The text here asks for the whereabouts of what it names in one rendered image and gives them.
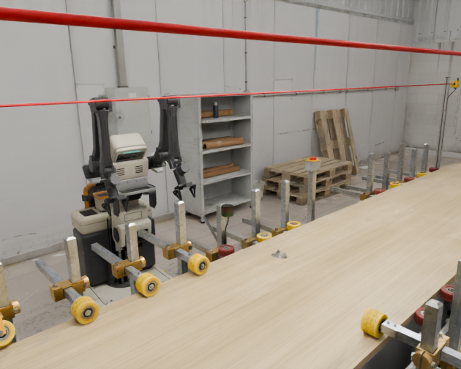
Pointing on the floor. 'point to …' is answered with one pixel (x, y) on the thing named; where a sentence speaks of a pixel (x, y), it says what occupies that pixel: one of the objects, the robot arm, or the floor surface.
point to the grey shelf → (210, 195)
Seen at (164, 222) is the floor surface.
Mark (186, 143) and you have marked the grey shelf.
